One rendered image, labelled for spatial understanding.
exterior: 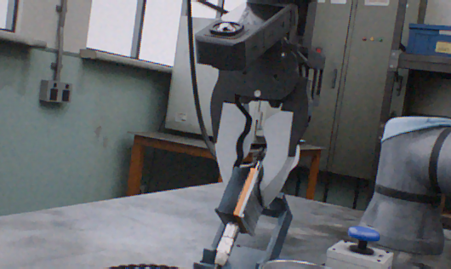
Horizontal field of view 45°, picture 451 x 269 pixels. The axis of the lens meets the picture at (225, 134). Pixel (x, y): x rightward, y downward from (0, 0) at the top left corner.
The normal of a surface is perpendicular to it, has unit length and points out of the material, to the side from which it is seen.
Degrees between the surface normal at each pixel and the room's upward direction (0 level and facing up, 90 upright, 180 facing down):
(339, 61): 90
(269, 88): 91
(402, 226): 73
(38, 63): 90
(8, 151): 90
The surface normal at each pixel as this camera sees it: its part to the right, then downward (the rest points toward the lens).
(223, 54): -0.47, 0.47
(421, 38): -0.40, 0.00
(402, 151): -0.73, -0.07
